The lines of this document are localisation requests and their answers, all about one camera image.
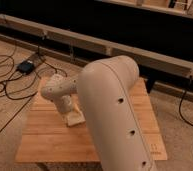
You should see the white sponge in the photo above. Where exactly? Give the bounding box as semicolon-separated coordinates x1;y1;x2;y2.
67;112;85;126

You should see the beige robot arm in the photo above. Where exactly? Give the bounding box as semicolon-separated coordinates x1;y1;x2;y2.
41;55;157;171

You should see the black power adapter box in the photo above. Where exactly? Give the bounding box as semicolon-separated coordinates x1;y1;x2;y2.
17;61;35;75

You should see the long wooden beam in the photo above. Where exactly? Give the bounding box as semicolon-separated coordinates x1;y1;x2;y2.
0;14;193;77

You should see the black cable at right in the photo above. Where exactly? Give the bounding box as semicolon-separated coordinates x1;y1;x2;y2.
178;75;193;165

